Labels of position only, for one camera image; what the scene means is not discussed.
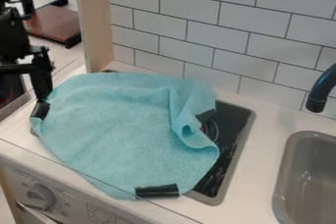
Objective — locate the toy stove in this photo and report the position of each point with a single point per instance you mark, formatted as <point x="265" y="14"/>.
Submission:
<point x="232" y="126"/>

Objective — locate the toy sink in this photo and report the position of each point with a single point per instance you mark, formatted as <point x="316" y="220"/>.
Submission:
<point x="306" y="175"/>

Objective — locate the tap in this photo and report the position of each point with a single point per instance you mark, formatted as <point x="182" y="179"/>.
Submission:
<point x="321" y="90"/>

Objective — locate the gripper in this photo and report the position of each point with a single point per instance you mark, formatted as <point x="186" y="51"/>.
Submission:
<point x="14" y="38"/>

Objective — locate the turquoise cloth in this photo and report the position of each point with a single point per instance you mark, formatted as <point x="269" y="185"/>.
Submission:
<point x="118" y="126"/>

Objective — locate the brown wooden table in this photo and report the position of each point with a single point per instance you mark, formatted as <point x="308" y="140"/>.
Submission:
<point x="54" y="21"/>

